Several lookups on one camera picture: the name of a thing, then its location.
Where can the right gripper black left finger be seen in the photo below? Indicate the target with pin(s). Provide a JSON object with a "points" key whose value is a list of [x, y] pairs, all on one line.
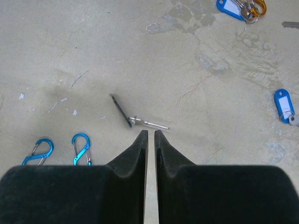
{"points": [[113, 193]]}

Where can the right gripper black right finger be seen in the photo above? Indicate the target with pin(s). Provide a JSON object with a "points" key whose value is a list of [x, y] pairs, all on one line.
{"points": [[188, 193]]}

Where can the silver key with black tag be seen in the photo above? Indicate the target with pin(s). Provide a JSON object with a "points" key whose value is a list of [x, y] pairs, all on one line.
{"points": [[134, 120]]}

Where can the silver key with blue tag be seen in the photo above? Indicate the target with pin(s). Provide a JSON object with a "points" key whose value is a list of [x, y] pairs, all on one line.
{"points": [[285, 108]]}

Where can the silver key with dark-blue tag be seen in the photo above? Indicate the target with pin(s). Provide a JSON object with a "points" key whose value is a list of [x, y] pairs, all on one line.
{"points": [[244, 10]]}

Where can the orange S carabiner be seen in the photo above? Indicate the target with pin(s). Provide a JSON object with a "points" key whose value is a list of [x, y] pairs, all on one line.
{"points": [[260, 7]]}

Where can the silver key with yellow tag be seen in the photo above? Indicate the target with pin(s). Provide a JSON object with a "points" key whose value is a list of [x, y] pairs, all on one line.
{"points": [[290, 24]]}

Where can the light-blue S carabiner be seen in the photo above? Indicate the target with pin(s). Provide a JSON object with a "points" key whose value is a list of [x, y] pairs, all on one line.
{"points": [[84, 151]]}

